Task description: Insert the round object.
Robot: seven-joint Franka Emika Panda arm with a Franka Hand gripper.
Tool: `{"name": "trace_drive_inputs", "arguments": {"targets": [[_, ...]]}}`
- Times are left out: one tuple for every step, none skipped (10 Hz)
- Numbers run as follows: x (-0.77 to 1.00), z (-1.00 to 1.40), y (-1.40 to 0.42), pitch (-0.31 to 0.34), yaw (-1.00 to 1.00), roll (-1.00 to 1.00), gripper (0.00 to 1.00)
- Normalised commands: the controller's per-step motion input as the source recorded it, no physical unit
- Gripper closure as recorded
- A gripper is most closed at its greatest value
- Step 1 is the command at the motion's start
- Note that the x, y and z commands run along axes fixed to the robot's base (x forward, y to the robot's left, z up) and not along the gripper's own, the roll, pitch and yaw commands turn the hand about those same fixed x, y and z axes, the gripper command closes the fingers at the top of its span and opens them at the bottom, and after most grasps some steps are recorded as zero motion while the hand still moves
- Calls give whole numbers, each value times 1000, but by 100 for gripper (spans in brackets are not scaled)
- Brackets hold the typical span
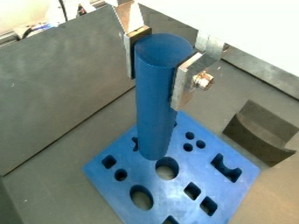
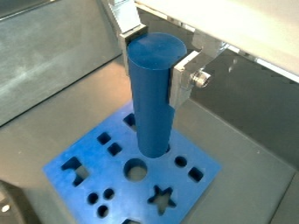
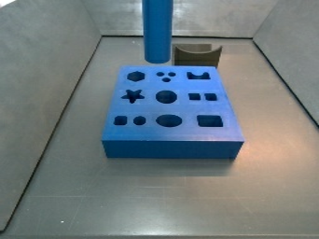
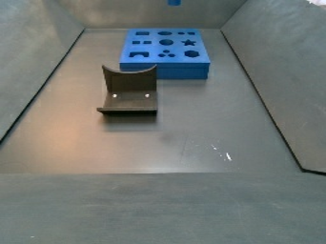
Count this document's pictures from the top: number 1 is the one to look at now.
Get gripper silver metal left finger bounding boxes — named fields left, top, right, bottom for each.
left=113, top=0, right=152, bottom=79

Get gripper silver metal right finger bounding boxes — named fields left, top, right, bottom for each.
left=170, top=31, right=225, bottom=111

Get blue round cylinder peg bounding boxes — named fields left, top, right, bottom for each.
left=134, top=33, right=192, bottom=160

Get dark grey foam block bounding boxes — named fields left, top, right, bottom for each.
left=222, top=100, right=299, bottom=166

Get blue shape insertion board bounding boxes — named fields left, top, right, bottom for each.
left=82, top=112, right=258, bottom=224

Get black cable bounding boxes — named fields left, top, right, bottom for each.
left=57, top=0, right=69, bottom=23

